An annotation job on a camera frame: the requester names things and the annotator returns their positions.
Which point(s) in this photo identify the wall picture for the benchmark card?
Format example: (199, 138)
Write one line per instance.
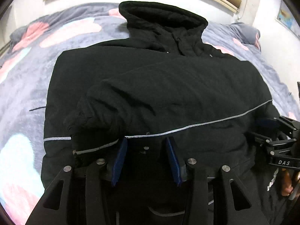
(286, 18)

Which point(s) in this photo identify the person's right hand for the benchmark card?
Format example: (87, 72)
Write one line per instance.
(288, 182)

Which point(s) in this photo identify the grey pillow with pink pattern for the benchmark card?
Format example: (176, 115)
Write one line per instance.
(247, 34)

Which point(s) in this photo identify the grey blanket with pink clouds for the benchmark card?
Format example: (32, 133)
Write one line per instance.
(26, 70)

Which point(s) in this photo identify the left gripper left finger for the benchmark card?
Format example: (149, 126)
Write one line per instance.
(75, 196)

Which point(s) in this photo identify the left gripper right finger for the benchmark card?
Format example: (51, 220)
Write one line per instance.
(232, 202)

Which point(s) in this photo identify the black hooded jacket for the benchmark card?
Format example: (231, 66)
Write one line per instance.
(162, 81)

